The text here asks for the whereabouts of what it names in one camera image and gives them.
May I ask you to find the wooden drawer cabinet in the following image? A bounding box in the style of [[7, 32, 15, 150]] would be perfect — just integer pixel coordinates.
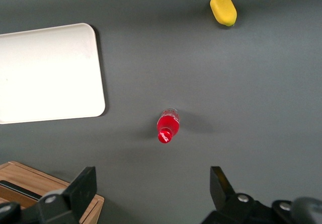
[[0, 161, 105, 224]]

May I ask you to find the small red soda bottle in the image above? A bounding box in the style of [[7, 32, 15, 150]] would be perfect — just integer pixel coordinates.
[[157, 107, 181, 145]]

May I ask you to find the yellow round fruit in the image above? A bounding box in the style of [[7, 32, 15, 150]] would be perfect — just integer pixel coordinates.
[[209, 0, 238, 28]]

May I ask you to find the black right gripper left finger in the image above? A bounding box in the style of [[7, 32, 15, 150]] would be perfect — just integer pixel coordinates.
[[37, 166, 98, 224]]

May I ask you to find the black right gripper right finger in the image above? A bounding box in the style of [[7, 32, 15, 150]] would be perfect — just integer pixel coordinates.
[[201, 166, 257, 224]]

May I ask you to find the white rectangular plastic tray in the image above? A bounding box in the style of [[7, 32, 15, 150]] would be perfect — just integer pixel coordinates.
[[0, 23, 106, 125]]

